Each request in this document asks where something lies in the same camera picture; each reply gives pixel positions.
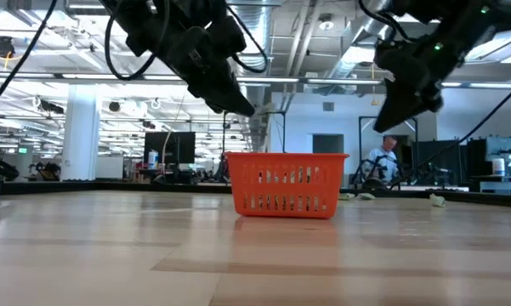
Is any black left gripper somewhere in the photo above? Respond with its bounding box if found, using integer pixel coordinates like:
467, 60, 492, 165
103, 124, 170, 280
152, 0, 257, 118

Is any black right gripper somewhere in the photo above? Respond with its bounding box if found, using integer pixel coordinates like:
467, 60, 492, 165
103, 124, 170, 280
372, 16, 508, 133

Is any orange plastic slotted basket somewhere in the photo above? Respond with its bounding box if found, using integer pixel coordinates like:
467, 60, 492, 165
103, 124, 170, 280
225, 151, 350, 220

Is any black partition panel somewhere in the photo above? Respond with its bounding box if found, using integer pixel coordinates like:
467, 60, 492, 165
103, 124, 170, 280
411, 139, 463, 187

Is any person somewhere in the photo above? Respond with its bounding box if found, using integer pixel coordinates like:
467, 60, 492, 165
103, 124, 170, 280
366, 134, 404, 190

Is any black monitor screen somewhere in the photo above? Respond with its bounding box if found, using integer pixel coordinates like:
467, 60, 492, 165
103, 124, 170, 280
143, 131, 197, 166

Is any grey blue cabinet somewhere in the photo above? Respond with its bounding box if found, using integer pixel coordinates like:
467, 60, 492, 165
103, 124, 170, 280
467, 134, 511, 188

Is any white panel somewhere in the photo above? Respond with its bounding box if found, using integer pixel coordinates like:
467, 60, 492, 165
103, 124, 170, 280
95, 156, 125, 180

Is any white building column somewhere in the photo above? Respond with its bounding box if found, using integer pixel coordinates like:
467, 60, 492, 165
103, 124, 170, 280
60, 82, 102, 183

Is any black ceiling device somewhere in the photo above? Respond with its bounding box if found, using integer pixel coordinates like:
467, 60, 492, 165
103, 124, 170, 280
0, 35, 17, 60

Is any distant black frame rig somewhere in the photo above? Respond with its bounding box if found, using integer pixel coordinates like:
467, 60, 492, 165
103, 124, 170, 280
358, 115, 419, 188

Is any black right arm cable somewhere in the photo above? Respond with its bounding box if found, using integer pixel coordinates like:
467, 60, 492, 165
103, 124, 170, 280
389, 75, 511, 190

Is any silver ceiling air duct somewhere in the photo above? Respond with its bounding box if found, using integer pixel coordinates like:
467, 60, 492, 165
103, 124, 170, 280
231, 0, 284, 152

